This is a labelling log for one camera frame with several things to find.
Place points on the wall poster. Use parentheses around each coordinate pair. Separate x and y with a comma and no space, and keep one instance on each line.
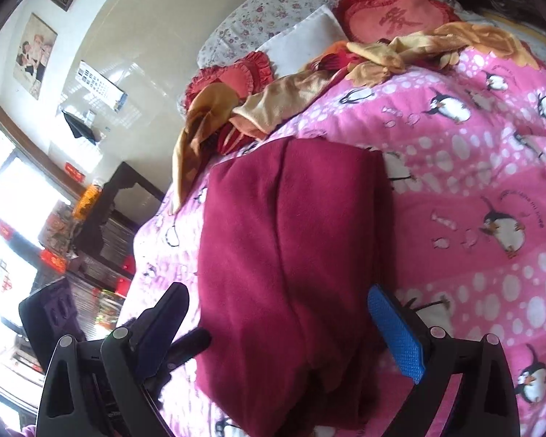
(34,54)

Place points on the floral print pillow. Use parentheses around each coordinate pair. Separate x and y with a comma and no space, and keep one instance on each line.
(273,4)

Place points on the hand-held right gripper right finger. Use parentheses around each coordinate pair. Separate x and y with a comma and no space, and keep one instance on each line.
(398,334)

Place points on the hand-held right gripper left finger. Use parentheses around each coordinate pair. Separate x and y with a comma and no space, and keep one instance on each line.
(161,332)

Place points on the black wall-hung bag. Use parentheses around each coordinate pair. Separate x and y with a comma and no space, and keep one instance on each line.
(78,125)

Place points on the yellow plastic basket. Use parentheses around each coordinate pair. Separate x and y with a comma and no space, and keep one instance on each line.
(86,200)

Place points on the white pillow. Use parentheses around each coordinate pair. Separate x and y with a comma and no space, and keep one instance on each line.
(305,41)

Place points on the dark wooden table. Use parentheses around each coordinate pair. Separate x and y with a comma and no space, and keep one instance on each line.
(118,182)

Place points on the maroon fleece sweater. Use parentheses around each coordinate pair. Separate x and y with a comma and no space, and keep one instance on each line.
(291,259)

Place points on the orange and red striped blanket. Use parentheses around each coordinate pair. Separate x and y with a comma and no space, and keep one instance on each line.
(277,95)

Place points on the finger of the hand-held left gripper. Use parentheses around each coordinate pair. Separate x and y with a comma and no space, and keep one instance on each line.
(193,343)

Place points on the red heart-shaped pillow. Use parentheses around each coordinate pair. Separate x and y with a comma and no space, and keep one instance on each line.
(236,77)
(391,18)

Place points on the pink penguin print blanket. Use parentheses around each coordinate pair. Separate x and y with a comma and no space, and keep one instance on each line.
(459,168)

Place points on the window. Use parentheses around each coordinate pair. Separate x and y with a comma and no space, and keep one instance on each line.
(9,177)

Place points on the wall calendar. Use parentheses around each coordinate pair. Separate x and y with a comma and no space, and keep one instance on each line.
(100,84)

